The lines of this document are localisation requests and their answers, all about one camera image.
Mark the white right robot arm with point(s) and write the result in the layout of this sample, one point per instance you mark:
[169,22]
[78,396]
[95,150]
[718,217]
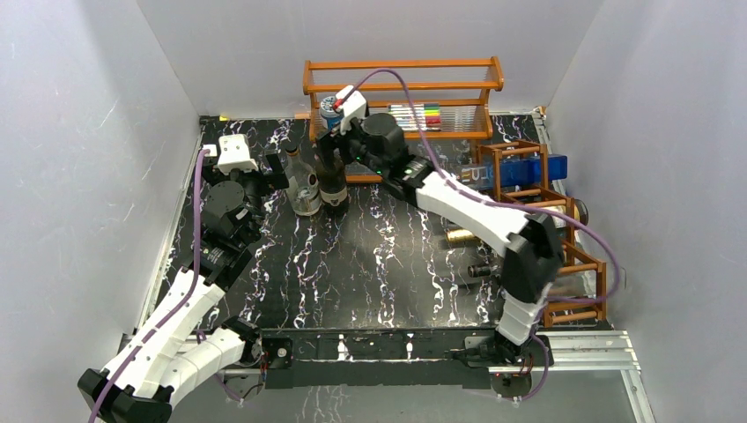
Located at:
[526,241]

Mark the dark green wine bottle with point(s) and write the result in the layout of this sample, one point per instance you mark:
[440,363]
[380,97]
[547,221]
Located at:
[330,170]

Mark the blue glass bottle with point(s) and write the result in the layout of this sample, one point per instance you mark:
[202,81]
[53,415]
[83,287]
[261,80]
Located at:
[512,172]

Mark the gold foil wine bottle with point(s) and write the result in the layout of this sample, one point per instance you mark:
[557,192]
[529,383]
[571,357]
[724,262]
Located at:
[456,234]

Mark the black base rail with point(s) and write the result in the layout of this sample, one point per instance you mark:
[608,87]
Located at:
[473,358]

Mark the blue lidded jar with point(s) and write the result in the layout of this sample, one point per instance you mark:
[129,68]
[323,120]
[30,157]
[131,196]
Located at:
[331,116]

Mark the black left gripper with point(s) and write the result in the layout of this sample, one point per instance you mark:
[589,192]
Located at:
[275,179]

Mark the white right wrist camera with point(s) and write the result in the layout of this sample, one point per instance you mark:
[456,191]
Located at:
[349,104]

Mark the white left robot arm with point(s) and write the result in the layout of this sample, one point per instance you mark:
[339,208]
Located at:
[150,375]

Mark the marker pen set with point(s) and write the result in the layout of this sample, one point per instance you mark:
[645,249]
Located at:
[423,116]

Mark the orange wooden shelf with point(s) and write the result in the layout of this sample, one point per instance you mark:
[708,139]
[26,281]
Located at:
[447,99]

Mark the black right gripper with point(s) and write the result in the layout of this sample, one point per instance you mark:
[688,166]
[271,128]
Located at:
[330,142]

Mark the clear glass bottle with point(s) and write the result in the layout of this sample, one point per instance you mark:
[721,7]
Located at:
[302,191]

